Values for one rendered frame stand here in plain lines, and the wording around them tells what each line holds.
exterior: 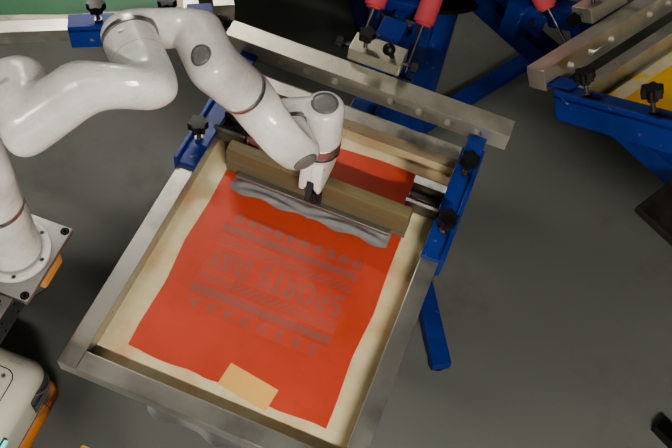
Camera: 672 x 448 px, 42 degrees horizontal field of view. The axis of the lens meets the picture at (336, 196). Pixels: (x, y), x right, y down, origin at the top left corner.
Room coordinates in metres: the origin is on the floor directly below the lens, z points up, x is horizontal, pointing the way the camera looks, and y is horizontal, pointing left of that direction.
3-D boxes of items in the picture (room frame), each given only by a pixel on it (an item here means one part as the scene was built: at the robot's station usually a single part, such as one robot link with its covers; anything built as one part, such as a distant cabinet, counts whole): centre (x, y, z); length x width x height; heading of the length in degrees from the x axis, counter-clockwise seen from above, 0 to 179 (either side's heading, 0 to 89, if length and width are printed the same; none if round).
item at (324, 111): (0.99, 0.08, 1.24); 0.15 x 0.10 x 0.11; 124
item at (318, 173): (1.00, 0.04, 1.12); 0.10 x 0.08 x 0.11; 167
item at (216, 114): (1.16, 0.29, 0.97); 0.30 x 0.05 x 0.07; 167
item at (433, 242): (1.04, -0.25, 0.97); 0.30 x 0.05 x 0.07; 167
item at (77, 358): (0.87, 0.08, 0.97); 0.79 x 0.58 x 0.04; 167
